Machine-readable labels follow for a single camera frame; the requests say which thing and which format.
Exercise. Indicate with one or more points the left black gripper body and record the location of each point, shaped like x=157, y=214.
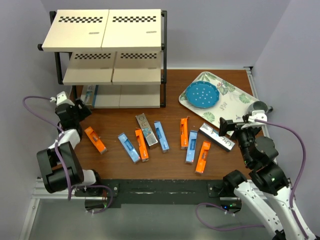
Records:
x=77, y=118

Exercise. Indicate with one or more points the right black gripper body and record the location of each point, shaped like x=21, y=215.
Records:
x=243, y=136

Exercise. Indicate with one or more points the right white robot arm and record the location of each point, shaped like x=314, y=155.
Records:
x=270, y=195

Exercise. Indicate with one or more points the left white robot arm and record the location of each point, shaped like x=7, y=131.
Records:
x=59, y=165

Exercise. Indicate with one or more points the beige three-tier shelf rack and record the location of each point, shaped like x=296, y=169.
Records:
x=123, y=51

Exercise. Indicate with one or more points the orange toothpaste box far left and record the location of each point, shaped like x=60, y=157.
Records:
x=95, y=139

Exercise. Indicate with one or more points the floral rectangular serving tray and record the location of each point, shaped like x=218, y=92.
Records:
x=232, y=105

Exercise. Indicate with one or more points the grey ceramic mug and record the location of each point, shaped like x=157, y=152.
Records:
x=259, y=106

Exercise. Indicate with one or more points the blue dotted plate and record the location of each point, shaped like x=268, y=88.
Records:
x=202, y=94

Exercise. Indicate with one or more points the orange toothpaste box centre-right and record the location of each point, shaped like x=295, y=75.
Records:
x=184, y=136

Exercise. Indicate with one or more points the blue toothpaste box right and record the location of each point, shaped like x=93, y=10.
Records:
x=190, y=154

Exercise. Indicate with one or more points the blue toothpaste box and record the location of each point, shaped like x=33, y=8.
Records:
x=161, y=136
x=129, y=148
x=190, y=154

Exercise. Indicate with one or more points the orange toothpaste box right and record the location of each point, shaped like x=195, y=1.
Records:
x=202, y=159

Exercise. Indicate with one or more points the orange toothpaste box centre-left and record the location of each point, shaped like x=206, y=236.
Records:
x=141, y=145

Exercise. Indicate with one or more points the blue toothpaste box centre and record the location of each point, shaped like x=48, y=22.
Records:
x=161, y=136

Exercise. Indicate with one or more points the blue toothpaste box left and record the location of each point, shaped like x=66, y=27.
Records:
x=129, y=148

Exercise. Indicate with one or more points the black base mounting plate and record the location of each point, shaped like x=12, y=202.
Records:
x=167, y=192

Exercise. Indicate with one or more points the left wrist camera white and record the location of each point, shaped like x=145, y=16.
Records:
x=61, y=98

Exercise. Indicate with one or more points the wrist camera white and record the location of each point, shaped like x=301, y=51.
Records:
x=61, y=98
x=255, y=119

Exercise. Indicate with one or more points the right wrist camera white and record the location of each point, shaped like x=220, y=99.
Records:
x=255, y=119

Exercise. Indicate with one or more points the aluminium frame rail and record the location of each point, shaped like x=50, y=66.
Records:
x=51, y=216

